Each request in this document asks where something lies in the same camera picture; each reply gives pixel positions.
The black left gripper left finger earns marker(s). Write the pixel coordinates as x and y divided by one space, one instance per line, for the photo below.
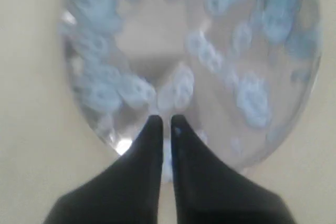
126 192

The round plate with blue soap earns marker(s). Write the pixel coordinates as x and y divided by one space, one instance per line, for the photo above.
240 71

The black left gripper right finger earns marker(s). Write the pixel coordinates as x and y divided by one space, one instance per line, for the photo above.
208 191

